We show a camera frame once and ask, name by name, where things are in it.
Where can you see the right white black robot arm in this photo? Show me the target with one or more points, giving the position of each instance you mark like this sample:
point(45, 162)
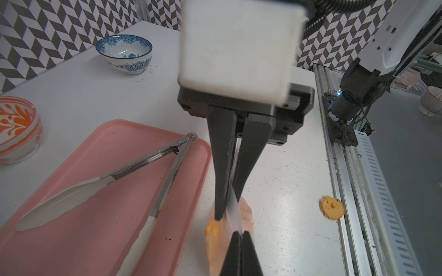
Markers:
point(370, 73)

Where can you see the white ribbed background bowl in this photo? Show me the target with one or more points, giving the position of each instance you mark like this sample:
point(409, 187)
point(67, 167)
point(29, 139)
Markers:
point(431, 102)

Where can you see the clear resealable bag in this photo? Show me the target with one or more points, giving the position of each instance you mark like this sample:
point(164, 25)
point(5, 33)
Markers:
point(237, 217)

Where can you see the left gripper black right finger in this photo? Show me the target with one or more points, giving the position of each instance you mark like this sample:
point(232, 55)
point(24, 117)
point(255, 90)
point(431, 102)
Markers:
point(250, 265)

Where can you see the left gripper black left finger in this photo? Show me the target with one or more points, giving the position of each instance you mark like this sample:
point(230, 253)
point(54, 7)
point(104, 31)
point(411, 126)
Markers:
point(232, 262)

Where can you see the aluminium front rail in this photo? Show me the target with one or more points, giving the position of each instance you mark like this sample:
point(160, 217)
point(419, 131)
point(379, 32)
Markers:
point(373, 237)

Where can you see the pink plastic tray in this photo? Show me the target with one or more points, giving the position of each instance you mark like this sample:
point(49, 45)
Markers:
point(20, 181)

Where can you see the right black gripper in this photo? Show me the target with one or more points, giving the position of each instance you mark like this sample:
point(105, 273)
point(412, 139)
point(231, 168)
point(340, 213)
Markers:
point(251, 125)

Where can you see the orange patterned small bowl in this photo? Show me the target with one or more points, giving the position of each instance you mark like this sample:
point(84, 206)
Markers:
point(21, 129)

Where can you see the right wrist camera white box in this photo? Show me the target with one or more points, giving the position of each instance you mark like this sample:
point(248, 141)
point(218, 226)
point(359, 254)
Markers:
point(240, 49)

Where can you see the round cracker cookie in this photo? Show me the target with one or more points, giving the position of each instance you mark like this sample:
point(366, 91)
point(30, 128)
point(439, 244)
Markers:
point(332, 208)

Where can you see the blue patterned small bowl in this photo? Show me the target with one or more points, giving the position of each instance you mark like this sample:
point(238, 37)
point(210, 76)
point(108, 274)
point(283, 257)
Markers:
point(128, 53)

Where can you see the steel tongs with white tips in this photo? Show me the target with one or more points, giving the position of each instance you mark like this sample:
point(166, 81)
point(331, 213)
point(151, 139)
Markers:
point(76, 224)

